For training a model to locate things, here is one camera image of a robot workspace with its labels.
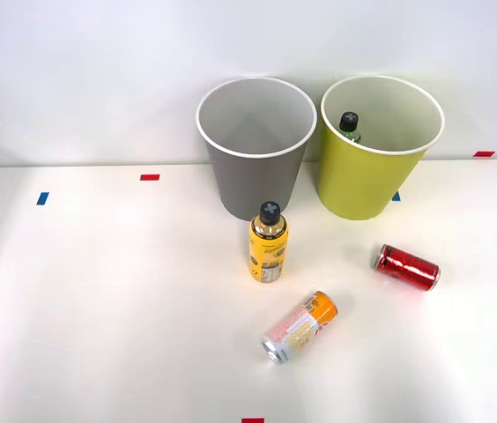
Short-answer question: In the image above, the yellow-green plastic waste bin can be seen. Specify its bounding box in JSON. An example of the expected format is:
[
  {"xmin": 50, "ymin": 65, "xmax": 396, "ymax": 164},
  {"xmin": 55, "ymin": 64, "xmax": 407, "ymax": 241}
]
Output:
[{"xmin": 320, "ymin": 74, "xmax": 446, "ymax": 221}]

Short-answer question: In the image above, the orange and pink drink can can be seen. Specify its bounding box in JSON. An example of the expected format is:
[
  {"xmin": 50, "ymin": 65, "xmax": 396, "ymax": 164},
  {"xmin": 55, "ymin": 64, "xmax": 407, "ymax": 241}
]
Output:
[{"xmin": 261, "ymin": 290, "xmax": 340, "ymax": 365}]

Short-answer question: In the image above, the green label plastic bottle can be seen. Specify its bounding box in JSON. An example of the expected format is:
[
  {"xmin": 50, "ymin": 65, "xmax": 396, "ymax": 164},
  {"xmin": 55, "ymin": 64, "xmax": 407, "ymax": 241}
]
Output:
[{"xmin": 338, "ymin": 111, "xmax": 363, "ymax": 145}]

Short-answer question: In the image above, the grey plastic waste bin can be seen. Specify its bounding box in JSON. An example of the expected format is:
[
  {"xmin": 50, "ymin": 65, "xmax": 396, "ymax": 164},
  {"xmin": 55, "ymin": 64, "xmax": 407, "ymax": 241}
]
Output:
[{"xmin": 195, "ymin": 76, "xmax": 318, "ymax": 222}]

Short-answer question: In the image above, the red drink can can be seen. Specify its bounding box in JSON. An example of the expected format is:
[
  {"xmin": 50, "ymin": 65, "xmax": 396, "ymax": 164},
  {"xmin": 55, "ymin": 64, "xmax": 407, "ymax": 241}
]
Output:
[{"xmin": 370, "ymin": 243, "xmax": 442, "ymax": 293}]

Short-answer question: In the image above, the yellow label plastic bottle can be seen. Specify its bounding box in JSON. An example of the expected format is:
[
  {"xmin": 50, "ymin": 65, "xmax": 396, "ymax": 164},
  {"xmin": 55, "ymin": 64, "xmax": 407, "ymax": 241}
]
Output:
[{"xmin": 248, "ymin": 201, "xmax": 290, "ymax": 285}]

